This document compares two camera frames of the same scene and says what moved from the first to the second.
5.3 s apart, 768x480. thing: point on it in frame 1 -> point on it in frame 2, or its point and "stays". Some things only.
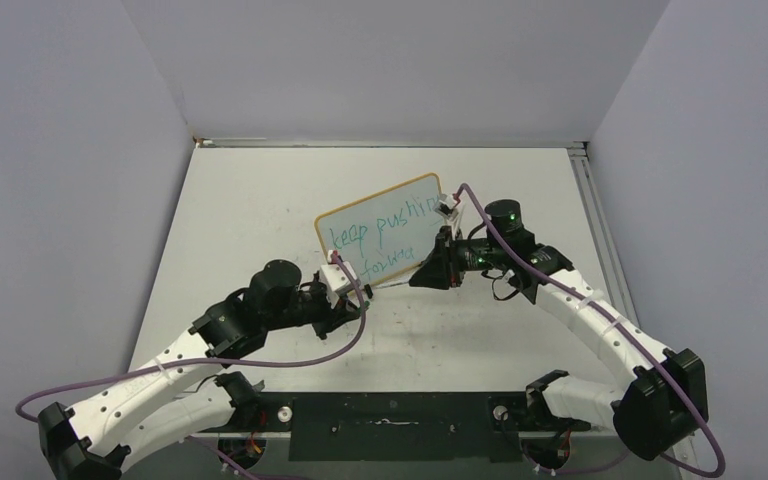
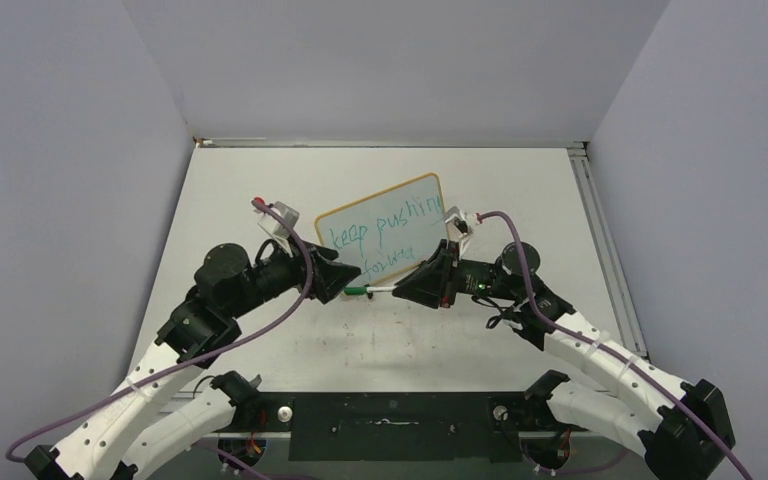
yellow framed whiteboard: (386, 233) stays
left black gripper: (331, 318) -> (328, 275)
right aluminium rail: (601, 229) stays
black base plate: (403, 426) stays
